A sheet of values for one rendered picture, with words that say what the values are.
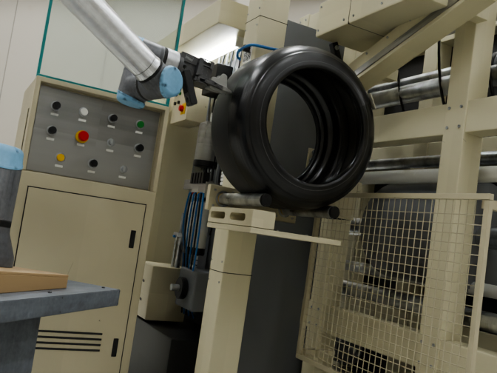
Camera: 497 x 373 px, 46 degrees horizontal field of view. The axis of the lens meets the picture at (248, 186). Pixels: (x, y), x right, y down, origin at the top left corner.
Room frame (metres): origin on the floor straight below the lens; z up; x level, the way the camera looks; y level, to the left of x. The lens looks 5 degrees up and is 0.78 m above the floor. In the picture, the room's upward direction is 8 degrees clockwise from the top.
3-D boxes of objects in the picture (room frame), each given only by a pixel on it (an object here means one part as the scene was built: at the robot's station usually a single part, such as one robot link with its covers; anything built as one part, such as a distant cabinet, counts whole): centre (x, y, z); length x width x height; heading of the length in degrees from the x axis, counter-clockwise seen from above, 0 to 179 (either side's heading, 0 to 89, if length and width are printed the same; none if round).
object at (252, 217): (2.11, 0.02, 0.84); 0.36 x 0.09 x 0.06; 27
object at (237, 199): (2.11, 0.01, 0.90); 0.35 x 0.05 x 0.05; 27
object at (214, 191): (2.33, -0.03, 0.90); 0.40 x 0.03 x 0.10; 117
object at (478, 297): (2.12, -0.51, 0.65); 0.90 x 0.02 x 0.70; 27
